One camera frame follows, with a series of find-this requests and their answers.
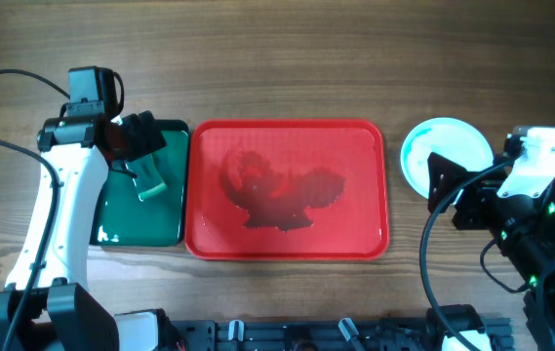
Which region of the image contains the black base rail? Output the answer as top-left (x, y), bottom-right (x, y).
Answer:
top-left (159, 316), bottom-right (515, 351)

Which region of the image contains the white plate top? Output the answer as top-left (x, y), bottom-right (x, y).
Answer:
top-left (399, 117), bottom-right (494, 199)

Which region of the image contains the red plastic tray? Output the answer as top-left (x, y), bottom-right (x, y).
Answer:
top-left (184, 119), bottom-right (390, 260)

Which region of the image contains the dark green tray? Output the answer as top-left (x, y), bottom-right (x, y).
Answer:
top-left (90, 120), bottom-right (190, 247)

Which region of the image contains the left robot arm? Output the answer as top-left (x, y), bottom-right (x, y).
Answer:
top-left (0, 66), bottom-right (182, 350)

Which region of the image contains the green scrub sponge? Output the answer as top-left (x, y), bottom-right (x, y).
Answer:
top-left (127, 154), bottom-right (167, 202)

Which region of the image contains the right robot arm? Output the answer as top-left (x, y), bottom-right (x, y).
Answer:
top-left (427, 153), bottom-right (555, 350)

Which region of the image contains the left black cable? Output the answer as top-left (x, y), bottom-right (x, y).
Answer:
top-left (0, 68), bottom-right (72, 351)

